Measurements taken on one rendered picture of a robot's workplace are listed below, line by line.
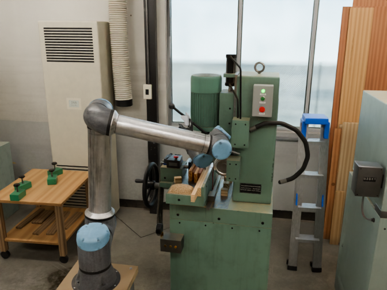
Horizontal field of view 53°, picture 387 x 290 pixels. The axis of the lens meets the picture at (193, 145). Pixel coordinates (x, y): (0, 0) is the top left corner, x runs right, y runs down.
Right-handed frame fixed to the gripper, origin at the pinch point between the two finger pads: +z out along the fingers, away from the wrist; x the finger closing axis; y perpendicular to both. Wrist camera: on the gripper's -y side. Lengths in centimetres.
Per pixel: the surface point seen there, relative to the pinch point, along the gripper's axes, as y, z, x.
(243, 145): -22.3, -27.9, -10.9
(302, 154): -109, 3, -5
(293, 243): -127, -26, 54
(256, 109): -20.3, -23.4, -30.2
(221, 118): -17.1, -7.6, -13.5
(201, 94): -3.6, 2.1, -19.6
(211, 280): -42, -49, 69
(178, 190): -4.2, -24.7, 27.2
